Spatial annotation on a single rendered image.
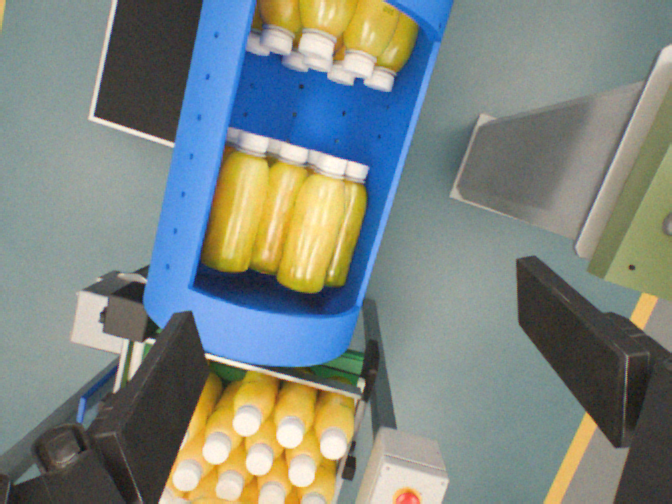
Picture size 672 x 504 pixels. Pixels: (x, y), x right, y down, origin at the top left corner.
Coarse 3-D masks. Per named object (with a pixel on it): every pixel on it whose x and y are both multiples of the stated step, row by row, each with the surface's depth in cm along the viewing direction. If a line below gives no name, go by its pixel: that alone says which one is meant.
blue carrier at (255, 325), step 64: (384, 0) 48; (448, 0) 53; (192, 64) 54; (256, 64) 69; (192, 128) 52; (256, 128) 73; (320, 128) 74; (384, 128) 69; (192, 192) 52; (384, 192) 65; (192, 256) 52; (256, 320) 52; (320, 320) 55
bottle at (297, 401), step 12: (312, 372) 87; (288, 384) 81; (300, 384) 81; (288, 396) 77; (300, 396) 77; (312, 396) 80; (276, 408) 76; (288, 408) 74; (300, 408) 75; (312, 408) 77; (276, 420) 75; (300, 420) 73; (312, 420) 76
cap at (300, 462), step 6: (294, 462) 73; (300, 462) 73; (306, 462) 73; (294, 468) 73; (300, 468) 73; (306, 468) 73; (312, 468) 73; (294, 474) 73; (300, 474) 73; (306, 474) 73; (312, 474) 73; (294, 480) 73; (300, 480) 73; (306, 480) 73; (312, 480) 73; (300, 486) 73
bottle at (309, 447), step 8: (312, 424) 81; (312, 432) 79; (304, 440) 77; (312, 440) 77; (288, 448) 77; (296, 448) 76; (304, 448) 75; (312, 448) 76; (320, 448) 77; (288, 456) 76; (296, 456) 75; (304, 456) 74; (312, 456) 75; (320, 456) 76; (288, 464) 76; (320, 464) 76
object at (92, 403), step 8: (104, 384) 93; (112, 384) 97; (96, 392) 90; (104, 392) 94; (112, 392) 99; (88, 400) 88; (96, 400) 91; (88, 408) 89; (96, 408) 93; (88, 416) 90; (88, 424) 91
